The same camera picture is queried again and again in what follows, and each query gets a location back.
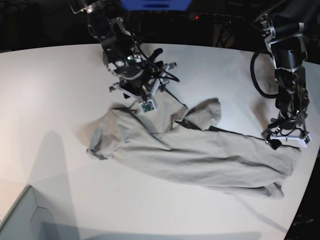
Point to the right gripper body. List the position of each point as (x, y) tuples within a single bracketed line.
[(141, 78)]

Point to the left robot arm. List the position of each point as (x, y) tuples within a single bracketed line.
[(282, 28)]

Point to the black labelled device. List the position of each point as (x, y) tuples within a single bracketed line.
[(306, 223)]

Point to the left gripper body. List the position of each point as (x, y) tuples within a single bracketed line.
[(287, 127)]

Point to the black power strip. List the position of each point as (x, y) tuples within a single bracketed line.
[(214, 18)]

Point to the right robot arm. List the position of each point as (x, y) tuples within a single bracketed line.
[(106, 23)]

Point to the grey t-shirt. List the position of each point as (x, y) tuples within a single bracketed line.
[(183, 146)]

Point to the blue overhead mount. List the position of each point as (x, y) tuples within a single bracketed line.
[(156, 5)]

